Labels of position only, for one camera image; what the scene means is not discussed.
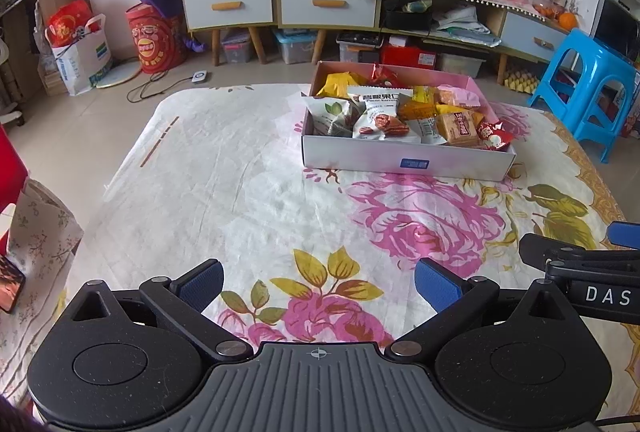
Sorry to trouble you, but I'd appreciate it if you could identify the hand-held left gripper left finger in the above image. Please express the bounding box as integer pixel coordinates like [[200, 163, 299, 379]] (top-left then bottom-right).
[[70, 259, 254, 362]]

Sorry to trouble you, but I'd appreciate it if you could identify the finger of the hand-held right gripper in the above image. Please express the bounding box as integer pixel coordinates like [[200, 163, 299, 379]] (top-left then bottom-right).
[[519, 234, 591, 273], [607, 221, 640, 249]]

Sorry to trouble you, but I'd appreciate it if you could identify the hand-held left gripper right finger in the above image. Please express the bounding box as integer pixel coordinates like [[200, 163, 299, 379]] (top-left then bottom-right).
[[385, 257, 573, 361]]

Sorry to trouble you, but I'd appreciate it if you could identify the large red snack packet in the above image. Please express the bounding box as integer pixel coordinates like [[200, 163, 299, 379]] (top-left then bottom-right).
[[475, 119, 513, 152]]

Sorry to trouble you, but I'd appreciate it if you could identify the clear cracker packet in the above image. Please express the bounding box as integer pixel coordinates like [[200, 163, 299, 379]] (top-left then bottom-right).
[[436, 108, 485, 148]]

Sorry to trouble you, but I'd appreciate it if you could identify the pink cardboard box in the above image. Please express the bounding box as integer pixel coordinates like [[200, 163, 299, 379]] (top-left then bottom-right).
[[301, 60, 517, 183]]

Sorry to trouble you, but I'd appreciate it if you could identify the white blue bread packet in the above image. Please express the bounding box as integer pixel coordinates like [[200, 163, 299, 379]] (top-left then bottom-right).
[[407, 117, 448, 146]]

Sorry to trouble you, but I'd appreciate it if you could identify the pink snack packet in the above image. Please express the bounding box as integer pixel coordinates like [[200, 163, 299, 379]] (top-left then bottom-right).
[[437, 83, 482, 109]]

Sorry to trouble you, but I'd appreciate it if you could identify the white nut snack packet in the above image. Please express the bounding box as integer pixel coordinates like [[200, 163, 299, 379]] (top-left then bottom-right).
[[348, 85, 422, 144], [301, 96, 366, 138]]

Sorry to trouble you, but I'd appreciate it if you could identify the yellow packet with blue print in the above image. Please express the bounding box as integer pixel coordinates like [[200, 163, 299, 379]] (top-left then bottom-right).
[[397, 86, 437, 121]]

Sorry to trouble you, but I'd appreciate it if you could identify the small red snack packet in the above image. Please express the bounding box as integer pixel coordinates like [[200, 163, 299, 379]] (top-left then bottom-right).
[[370, 64, 401, 88]]

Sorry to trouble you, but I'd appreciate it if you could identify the large yellow snack packet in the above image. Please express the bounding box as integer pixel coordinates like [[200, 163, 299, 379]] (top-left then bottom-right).
[[316, 71, 373, 99]]

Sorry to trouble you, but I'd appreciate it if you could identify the white branch-print bag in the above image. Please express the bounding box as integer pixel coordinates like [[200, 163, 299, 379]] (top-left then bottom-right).
[[0, 178, 85, 400]]

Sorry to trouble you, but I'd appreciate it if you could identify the yellow egg carton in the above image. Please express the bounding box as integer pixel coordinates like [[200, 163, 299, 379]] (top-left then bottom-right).
[[502, 69, 541, 94]]

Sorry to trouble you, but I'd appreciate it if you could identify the blue plastic stool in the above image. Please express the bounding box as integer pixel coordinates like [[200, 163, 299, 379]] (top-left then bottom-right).
[[527, 28, 640, 164]]

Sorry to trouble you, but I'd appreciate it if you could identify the black smartphone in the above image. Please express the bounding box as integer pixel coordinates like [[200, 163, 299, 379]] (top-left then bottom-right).
[[0, 254, 27, 314]]

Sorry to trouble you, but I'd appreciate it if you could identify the wide clear storage bin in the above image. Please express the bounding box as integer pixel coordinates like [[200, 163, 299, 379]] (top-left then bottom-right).
[[437, 53, 487, 79]]

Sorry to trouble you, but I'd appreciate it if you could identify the black microwave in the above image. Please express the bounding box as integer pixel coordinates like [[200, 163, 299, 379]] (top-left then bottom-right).
[[590, 0, 640, 60]]

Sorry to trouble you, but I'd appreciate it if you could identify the white drawer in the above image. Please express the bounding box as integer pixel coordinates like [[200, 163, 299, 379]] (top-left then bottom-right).
[[279, 0, 378, 29], [182, 0, 275, 31], [499, 12, 568, 63]]

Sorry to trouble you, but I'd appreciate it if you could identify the red chair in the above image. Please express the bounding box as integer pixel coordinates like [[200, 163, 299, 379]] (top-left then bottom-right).
[[0, 124, 29, 218]]

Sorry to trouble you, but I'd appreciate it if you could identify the round white board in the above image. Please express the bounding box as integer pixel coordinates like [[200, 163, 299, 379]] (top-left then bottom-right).
[[95, 60, 143, 89]]

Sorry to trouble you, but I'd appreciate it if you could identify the red flat box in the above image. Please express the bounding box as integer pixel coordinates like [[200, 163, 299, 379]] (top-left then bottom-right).
[[381, 44, 437, 70]]

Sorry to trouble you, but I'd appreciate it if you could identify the pile of papers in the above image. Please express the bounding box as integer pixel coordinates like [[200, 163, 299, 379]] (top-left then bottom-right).
[[430, 6, 502, 47]]

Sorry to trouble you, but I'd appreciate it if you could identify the red printed bucket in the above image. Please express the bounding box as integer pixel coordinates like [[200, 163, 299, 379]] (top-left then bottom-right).
[[125, 2, 187, 74]]

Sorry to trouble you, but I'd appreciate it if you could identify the dark-lid storage bin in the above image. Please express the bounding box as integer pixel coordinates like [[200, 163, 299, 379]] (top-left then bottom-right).
[[336, 32, 383, 63]]

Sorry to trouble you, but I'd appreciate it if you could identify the white shopping bag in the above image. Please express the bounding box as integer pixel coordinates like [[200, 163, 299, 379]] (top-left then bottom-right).
[[50, 13, 113, 96]]

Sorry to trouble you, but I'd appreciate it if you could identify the blue-lid storage bin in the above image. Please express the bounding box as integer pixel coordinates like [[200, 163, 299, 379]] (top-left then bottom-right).
[[274, 31, 317, 65]]

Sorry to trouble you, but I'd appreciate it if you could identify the black box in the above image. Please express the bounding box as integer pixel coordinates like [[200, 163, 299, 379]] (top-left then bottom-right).
[[382, 0, 433, 32]]

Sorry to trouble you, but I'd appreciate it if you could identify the red gift bag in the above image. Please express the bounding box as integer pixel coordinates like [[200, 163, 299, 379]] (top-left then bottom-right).
[[46, 0, 93, 47]]

